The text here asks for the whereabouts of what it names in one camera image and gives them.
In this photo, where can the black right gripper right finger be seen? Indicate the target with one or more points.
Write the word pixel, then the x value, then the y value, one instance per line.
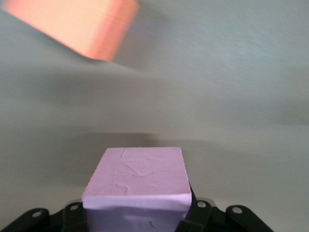
pixel 202 217

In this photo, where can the pink foam cube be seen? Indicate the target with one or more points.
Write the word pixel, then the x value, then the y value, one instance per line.
pixel 137 174

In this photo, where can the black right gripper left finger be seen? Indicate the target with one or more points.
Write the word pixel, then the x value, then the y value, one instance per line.
pixel 72 217

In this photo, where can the orange foam cube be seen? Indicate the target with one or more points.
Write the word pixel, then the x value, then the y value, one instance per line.
pixel 72 21

